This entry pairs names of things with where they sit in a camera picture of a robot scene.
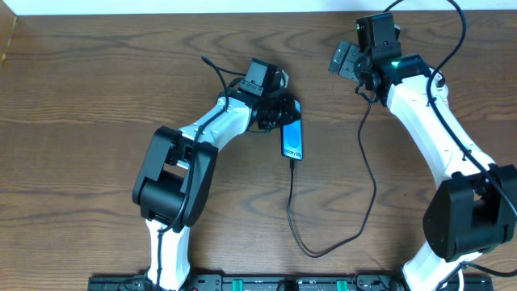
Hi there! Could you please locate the blue Galaxy smartphone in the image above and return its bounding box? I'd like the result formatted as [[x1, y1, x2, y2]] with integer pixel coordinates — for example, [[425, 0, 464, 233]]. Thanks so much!
[[280, 118, 304, 161]]

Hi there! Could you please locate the white power strip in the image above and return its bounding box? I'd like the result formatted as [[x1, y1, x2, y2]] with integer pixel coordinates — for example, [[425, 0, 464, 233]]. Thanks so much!
[[431, 71, 449, 108]]

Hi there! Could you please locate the black charger cable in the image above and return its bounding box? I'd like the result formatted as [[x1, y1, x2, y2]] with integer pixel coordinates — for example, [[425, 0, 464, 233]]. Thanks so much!
[[285, 91, 378, 259]]

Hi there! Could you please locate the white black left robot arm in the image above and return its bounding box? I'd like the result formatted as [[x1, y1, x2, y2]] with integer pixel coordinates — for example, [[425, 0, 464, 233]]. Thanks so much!
[[132, 58, 301, 290]]

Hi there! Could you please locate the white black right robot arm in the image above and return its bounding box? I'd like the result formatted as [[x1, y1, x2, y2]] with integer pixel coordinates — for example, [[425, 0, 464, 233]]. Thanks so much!
[[329, 12, 516, 290]]

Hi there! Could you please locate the black mounting rail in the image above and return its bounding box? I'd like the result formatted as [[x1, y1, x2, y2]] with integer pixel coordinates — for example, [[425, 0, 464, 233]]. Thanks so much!
[[87, 272, 494, 291]]

